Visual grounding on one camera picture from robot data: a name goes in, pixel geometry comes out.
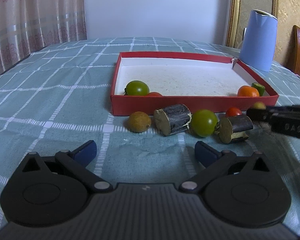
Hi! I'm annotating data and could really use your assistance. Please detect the brown longan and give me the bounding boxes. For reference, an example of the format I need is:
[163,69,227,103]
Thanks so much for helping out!
[127,111,152,133]
[251,101,266,109]

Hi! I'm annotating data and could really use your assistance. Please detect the green cucumber piece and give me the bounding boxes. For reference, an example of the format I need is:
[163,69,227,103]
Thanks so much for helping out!
[251,82,265,96]

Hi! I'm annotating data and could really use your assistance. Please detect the orange mandarin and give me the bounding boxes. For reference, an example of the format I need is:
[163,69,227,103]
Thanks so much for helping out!
[237,86,260,97]

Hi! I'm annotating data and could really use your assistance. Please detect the red cherry tomato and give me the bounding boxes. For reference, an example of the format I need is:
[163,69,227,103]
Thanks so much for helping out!
[225,107,243,118]
[146,92,162,97]

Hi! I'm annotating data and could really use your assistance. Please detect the dark sugarcane piece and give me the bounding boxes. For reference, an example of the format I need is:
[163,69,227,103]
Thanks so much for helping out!
[215,114,253,144]
[153,104,192,136]

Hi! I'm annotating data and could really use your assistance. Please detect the green tomato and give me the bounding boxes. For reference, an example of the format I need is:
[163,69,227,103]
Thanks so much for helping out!
[190,109,218,138]
[124,80,149,96]

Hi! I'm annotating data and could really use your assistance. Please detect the blue electric kettle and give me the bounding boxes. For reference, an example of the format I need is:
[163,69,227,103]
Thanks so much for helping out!
[239,9,278,72]

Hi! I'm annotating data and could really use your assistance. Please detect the teal checked bed cover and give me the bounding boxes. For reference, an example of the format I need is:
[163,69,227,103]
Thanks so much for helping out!
[0,36,300,233]

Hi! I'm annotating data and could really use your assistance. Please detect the red cardboard tray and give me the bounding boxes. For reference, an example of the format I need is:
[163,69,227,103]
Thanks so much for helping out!
[110,51,279,116]

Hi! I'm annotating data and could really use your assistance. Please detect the pink patterned curtain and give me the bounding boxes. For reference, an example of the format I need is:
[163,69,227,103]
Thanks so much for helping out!
[0,0,87,74]

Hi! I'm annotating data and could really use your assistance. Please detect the white wall switch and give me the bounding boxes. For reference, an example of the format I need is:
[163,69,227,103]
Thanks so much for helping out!
[242,27,247,40]

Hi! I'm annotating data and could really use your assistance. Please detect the gold wall moulding frame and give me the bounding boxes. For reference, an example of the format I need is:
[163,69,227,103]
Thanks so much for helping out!
[225,0,279,48]

